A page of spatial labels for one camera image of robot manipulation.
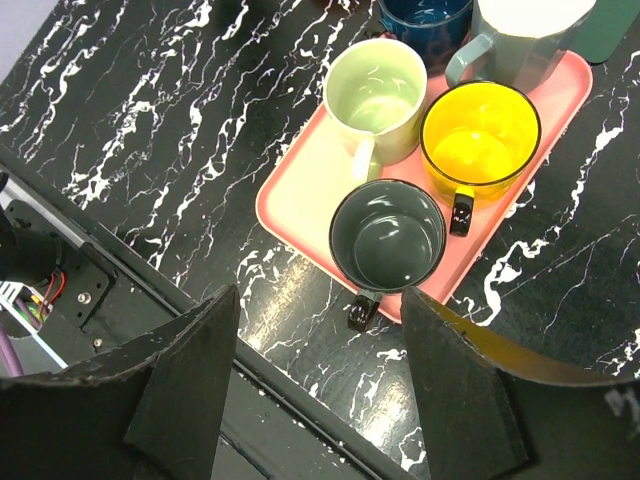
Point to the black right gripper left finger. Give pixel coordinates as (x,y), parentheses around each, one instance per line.
(148,409)

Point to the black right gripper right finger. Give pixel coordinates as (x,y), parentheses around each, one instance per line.
(490,408)

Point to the dark grey mug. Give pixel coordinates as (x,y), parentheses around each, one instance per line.
(385,236)

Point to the yellow mug black handle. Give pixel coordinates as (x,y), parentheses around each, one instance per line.
(476,139)

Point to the pale green mug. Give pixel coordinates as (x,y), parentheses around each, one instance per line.
(375,94)

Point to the grey mug white inside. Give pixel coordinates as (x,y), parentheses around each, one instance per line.
(517,43)

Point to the dark blue speckled mug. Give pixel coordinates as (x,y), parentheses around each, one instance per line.
(435,29)

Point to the dark green mat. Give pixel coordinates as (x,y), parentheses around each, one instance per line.
(602,31)

